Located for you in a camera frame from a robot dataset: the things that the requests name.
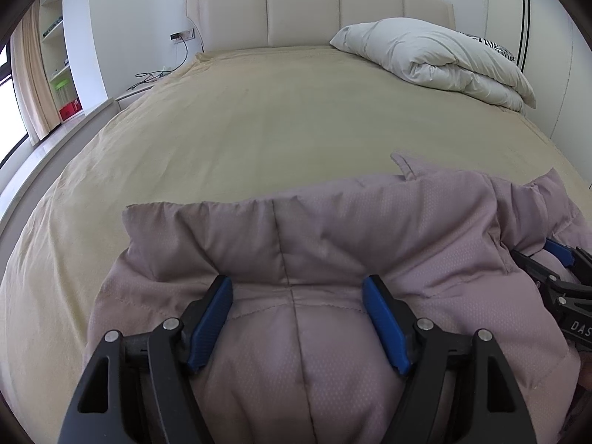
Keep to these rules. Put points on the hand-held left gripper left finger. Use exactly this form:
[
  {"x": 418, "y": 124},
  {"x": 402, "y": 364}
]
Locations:
[{"x": 210, "y": 323}]

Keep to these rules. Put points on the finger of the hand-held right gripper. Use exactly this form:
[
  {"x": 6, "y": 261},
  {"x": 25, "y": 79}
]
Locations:
[
  {"x": 550, "y": 282},
  {"x": 559, "y": 252}
]

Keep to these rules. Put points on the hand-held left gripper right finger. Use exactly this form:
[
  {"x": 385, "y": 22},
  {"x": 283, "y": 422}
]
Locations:
[{"x": 384, "y": 319}]

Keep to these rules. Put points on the mauve hooded puffer coat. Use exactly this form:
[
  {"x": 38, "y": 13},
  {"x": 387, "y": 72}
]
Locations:
[{"x": 323, "y": 240}]

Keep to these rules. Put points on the bed with beige sheet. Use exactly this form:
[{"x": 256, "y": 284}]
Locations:
[{"x": 259, "y": 125}]

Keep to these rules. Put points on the zebra print pillow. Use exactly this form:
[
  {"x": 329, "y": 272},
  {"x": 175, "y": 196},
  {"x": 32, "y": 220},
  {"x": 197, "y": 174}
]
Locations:
[{"x": 495, "y": 46}]

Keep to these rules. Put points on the white wardrobe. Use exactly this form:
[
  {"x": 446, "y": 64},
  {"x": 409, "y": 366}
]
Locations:
[{"x": 545, "y": 32}]

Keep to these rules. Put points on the white window sill bench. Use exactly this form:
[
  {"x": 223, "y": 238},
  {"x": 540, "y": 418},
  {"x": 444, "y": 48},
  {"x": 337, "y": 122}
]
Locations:
[{"x": 51, "y": 148}]

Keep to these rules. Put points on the white nightstand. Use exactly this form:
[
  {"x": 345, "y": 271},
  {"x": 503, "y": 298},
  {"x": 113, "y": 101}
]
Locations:
[{"x": 134, "y": 96}]

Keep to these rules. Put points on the white folded duvet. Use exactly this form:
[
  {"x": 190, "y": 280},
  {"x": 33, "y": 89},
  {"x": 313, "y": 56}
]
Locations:
[{"x": 425, "y": 51}]

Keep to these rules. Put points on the red box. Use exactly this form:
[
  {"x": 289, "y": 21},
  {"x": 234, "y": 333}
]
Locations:
[{"x": 70, "y": 110}]

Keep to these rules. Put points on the green lidded container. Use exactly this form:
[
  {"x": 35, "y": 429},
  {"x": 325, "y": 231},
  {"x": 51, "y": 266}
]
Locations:
[{"x": 61, "y": 84}]

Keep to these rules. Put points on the black framed window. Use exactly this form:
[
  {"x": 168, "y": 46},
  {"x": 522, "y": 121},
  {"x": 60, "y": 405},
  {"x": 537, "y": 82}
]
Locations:
[{"x": 9, "y": 101}]

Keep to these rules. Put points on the beige curtain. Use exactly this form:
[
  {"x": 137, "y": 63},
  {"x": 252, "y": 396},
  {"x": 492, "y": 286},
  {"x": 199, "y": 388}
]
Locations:
[{"x": 30, "y": 78}]

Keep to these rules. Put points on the beige upholstered headboard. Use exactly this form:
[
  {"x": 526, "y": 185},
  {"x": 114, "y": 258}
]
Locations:
[{"x": 300, "y": 9}]

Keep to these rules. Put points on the wall power socket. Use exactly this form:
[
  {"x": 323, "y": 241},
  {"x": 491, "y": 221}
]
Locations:
[{"x": 182, "y": 35}]

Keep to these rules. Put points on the white wall shelf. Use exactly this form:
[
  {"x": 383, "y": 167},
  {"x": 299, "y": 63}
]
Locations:
[{"x": 58, "y": 55}]

